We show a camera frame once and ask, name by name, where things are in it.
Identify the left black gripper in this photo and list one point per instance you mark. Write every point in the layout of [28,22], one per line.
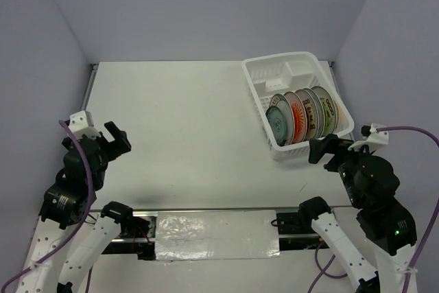
[121,143]

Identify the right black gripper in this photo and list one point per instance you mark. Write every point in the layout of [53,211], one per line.
[332,143]

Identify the white plate green quatrefoil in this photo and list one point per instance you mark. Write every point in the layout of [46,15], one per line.
[320,111]

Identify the orange plastic plate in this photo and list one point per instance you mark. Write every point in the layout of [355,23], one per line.
[300,121]

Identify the white plate red characters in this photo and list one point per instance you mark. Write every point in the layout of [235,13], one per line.
[311,113]

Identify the blue patterned small plate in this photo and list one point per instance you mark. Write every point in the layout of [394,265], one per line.
[278,124]

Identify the white plate orange sunburst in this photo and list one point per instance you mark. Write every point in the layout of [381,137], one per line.
[283,104]

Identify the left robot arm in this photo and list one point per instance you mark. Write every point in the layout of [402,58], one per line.
[67,204]

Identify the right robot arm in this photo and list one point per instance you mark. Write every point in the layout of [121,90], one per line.
[390,229]

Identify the white plastic dish rack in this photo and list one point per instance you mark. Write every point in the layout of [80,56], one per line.
[269,75]

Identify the silver foil tape panel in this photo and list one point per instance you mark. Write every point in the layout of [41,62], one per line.
[216,235]

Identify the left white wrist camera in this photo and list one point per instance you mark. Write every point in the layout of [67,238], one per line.
[81,125]

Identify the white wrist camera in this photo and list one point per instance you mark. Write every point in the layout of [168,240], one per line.
[81,125]
[375,136]

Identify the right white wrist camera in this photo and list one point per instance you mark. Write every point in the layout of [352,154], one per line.
[375,136]

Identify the black metal base rail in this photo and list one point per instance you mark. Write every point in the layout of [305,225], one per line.
[293,234]

